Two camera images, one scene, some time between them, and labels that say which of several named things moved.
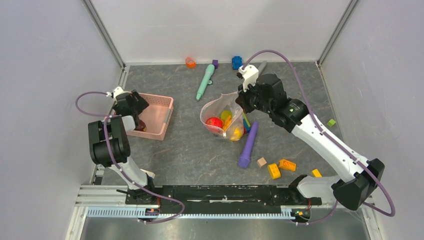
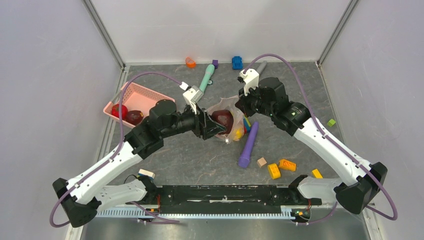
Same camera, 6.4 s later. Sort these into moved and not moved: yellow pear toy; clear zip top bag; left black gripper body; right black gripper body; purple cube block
Moved: left black gripper body
Not moved: right black gripper body; yellow pear toy; clear zip top bag; purple cube block
